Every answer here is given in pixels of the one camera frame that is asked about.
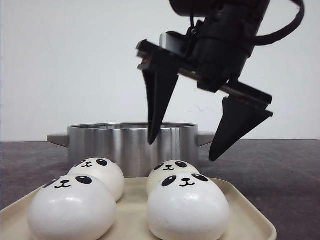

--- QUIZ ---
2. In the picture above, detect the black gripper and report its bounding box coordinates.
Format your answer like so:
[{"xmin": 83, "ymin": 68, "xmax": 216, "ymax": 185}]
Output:
[{"xmin": 136, "ymin": 9, "xmax": 273, "ymax": 161}]

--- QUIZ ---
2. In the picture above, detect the panda bun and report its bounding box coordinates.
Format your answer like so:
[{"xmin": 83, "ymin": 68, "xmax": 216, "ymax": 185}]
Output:
[
  {"xmin": 146, "ymin": 160, "xmax": 200, "ymax": 196},
  {"xmin": 27, "ymin": 175, "xmax": 116, "ymax": 240},
  {"xmin": 67, "ymin": 157, "xmax": 125, "ymax": 202},
  {"xmin": 147, "ymin": 172, "xmax": 230, "ymax": 240}
]

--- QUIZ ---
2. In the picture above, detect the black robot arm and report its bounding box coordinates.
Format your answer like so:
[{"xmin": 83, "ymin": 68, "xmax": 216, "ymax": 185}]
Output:
[{"xmin": 136, "ymin": 0, "xmax": 273, "ymax": 161}]

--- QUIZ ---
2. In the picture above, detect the stainless steel steamer pot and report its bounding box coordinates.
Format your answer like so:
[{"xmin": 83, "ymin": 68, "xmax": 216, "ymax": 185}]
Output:
[{"xmin": 47, "ymin": 122, "xmax": 214, "ymax": 178}]

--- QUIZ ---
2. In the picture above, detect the beige plastic tray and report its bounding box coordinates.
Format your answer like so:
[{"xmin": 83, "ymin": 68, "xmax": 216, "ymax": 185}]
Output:
[{"xmin": 0, "ymin": 178, "xmax": 277, "ymax": 240}]

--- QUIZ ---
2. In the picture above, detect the black cable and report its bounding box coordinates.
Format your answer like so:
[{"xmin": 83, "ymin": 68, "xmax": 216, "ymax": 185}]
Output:
[{"xmin": 253, "ymin": 0, "xmax": 306, "ymax": 47}]

